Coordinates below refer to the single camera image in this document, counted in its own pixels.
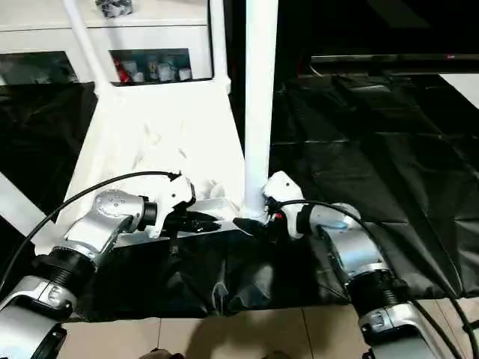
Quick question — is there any white plastic table leg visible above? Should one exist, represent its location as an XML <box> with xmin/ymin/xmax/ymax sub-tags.
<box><xmin>243</xmin><ymin>0</ymin><xmax>280</xmax><ymax>219</ymax></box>
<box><xmin>208</xmin><ymin>0</ymin><xmax>231</xmax><ymax>94</ymax></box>
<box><xmin>0</xmin><ymin>172</ymin><xmax>47</xmax><ymax>236</ymax></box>
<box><xmin>64</xmin><ymin>0</ymin><xmax>115</xmax><ymax>96</ymax></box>

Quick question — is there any white plastic table top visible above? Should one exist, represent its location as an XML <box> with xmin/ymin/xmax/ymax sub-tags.
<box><xmin>34</xmin><ymin>75</ymin><xmax>259</xmax><ymax>255</ymax></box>

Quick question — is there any glossy black mat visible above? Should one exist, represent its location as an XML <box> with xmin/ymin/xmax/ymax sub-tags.
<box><xmin>0</xmin><ymin>71</ymin><xmax>479</xmax><ymax>319</ymax></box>

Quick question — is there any white cabinet with glass doors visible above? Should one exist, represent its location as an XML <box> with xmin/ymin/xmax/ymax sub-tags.
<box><xmin>0</xmin><ymin>0</ymin><xmax>213</xmax><ymax>85</ymax></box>

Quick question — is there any black left robot foot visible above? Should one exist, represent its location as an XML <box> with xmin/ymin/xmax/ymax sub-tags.
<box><xmin>146</xmin><ymin>349</ymin><xmax>184</xmax><ymax>359</ymax></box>

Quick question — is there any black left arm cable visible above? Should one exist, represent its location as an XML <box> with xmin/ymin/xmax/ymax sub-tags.
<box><xmin>0</xmin><ymin>171</ymin><xmax>184</xmax><ymax>300</ymax></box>

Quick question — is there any grey metal clutter object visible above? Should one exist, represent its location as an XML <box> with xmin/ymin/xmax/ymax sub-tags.
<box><xmin>96</xmin><ymin>0</ymin><xmax>134</xmax><ymax>19</ymax></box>

